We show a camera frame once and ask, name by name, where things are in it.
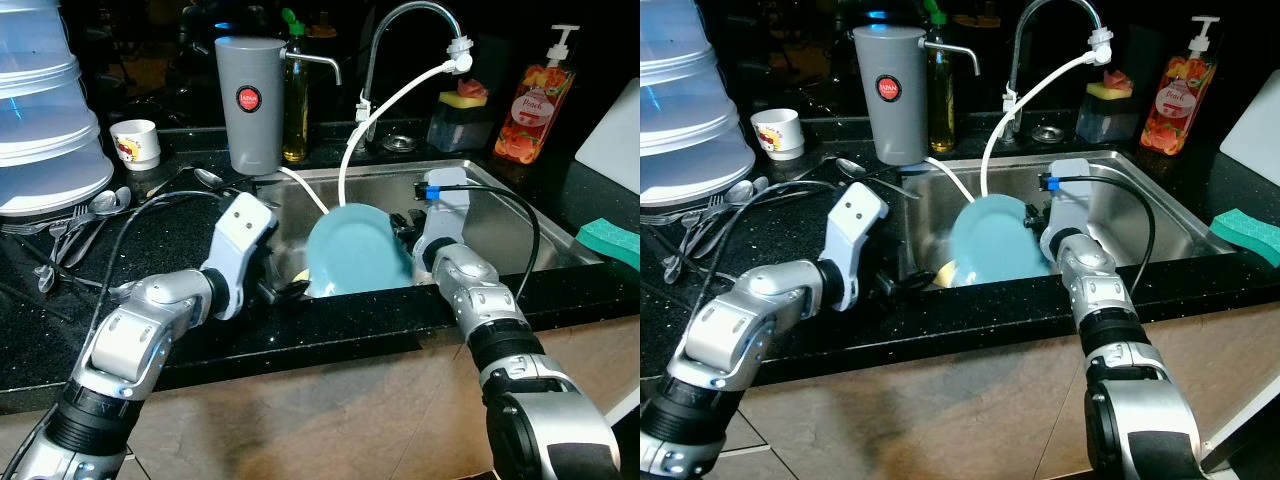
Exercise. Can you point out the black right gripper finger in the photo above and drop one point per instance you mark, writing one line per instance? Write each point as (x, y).
(404, 224)
(1033, 215)

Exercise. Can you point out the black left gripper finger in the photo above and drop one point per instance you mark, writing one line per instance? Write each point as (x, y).
(918, 285)
(298, 291)

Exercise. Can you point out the yellow plate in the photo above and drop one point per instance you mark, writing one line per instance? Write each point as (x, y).
(945, 272)
(300, 275)

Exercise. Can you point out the teal plate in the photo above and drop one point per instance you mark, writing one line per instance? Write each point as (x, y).
(355, 250)
(1000, 240)

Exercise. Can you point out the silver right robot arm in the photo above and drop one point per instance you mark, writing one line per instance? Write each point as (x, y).
(500, 330)
(1120, 330)

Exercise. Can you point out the round steel counter cap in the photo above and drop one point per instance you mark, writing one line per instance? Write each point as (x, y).
(1046, 133)
(400, 142)

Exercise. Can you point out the stainless steel sink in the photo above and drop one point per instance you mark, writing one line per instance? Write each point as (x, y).
(1170, 215)
(520, 230)

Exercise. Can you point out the dark sponge holder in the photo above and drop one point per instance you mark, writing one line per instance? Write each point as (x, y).
(1105, 120)
(455, 128)

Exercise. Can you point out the beige cabinet door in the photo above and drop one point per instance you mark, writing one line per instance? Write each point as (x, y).
(300, 420)
(1230, 380)
(600, 370)
(900, 420)

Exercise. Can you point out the yellow and pink sponge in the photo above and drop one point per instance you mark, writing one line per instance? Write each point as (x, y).
(1105, 92)
(460, 100)

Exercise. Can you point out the yellow oil bottle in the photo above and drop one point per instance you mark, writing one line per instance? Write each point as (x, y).
(296, 120)
(938, 110)

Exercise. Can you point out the chrome faucet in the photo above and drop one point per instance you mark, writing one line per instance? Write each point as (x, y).
(370, 60)
(1014, 60)

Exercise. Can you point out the peach soap pump bottle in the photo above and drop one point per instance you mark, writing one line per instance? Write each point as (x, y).
(1175, 110)
(530, 120)

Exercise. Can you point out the small chrome tap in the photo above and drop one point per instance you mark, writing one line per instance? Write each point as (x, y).
(965, 50)
(325, 62)

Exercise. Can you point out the white printed cup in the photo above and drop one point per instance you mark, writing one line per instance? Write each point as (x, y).
(778, 140)
(135, 150)

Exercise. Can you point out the steel fork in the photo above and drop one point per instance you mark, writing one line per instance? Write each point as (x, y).
(70, 216)
(712, 206)

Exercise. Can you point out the green sponge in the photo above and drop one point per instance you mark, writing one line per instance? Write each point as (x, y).
(1245, 235)
(610, 243)

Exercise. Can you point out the small steel spoon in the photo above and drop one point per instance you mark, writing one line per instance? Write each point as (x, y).
(46, 280)
(673, 270)

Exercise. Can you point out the white cutting board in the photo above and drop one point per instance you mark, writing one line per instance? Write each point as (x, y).
(612, 140)
(1255, 145)

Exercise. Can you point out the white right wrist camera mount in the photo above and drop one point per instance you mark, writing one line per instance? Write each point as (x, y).
(445, 225)
(1070, 205)

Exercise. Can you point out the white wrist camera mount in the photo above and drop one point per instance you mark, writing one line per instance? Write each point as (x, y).
(1070, 205)
(855, 230)
(445, 225)
(240, 240)

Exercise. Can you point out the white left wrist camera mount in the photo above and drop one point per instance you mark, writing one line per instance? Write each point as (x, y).
(240, 240)
(855, 230)

